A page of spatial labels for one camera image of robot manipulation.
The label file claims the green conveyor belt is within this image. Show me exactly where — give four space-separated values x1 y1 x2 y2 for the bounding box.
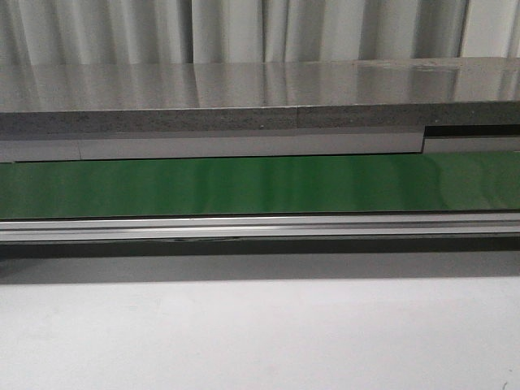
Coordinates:
1 152 519 219

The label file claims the grey stone countertop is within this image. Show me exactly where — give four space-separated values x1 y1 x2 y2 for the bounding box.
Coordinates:
0 56 520 163

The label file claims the white pleated curtain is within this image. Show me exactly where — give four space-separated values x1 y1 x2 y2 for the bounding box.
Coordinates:
1 1 519 65

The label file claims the aluminium conveyor frame rail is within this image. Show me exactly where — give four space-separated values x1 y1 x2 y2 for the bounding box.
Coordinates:
1 210 519 243

